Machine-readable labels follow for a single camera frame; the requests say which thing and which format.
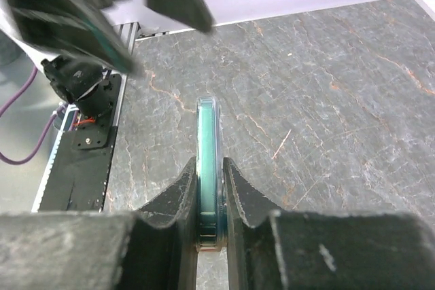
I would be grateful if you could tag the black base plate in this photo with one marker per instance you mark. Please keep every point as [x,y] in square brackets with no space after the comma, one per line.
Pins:
[80,175]

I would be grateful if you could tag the black smartphone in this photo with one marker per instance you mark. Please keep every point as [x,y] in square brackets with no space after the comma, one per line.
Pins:
[209,175]

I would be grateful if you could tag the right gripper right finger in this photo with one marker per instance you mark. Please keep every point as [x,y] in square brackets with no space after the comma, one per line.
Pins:
[270,248]

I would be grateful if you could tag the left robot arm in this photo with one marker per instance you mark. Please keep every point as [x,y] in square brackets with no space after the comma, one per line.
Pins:
[74,80]

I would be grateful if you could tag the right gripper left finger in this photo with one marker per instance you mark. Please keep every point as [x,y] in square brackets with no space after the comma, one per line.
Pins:
[151,248]

